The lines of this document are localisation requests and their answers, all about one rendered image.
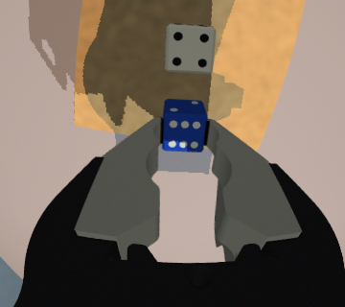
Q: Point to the blue die with white pips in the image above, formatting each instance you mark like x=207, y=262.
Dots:
x=184, y=125

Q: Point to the tan mat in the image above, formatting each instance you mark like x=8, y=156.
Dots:
x=121, y=82

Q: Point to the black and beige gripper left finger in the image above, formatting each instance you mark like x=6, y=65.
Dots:
x=109, y=205

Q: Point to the grey die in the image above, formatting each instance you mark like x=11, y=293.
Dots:
x=190, y=48

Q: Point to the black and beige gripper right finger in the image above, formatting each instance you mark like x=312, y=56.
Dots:
x=260, y=204

